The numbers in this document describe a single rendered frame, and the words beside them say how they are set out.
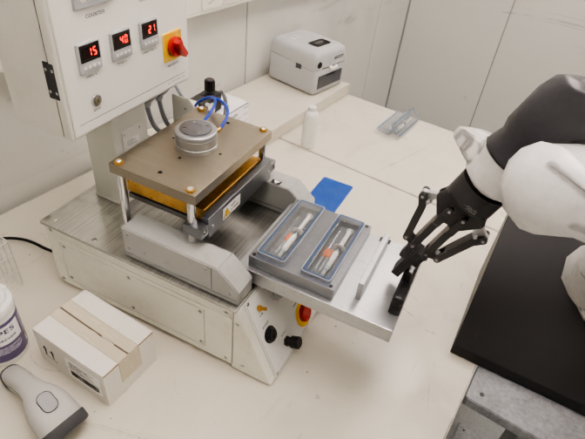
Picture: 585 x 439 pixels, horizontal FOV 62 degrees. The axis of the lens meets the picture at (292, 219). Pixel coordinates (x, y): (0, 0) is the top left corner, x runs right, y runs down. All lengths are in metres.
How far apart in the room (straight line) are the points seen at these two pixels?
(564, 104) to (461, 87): 2.74
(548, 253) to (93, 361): 0.91
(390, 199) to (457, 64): 1.97
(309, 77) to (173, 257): 1.18
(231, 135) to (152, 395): 0.51
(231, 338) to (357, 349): 0.28
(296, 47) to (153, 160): 1.13
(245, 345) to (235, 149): 0.37
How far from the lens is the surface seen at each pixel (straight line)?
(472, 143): 0.74
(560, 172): 0.57
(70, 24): 0.84
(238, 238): 1.00
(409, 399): 1.03
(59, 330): 1.00
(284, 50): 1.96
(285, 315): 1.00
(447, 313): 1.21
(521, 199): 0.58
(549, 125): 0.66
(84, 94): 0.88
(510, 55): 3.27
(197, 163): 0.89
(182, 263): 0.88
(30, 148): 1.45
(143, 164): 0.89
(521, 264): 1.14
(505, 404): 1.11
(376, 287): 0.89
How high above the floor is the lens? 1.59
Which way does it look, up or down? 39 degrees down
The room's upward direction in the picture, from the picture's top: 7 degrees clockwise
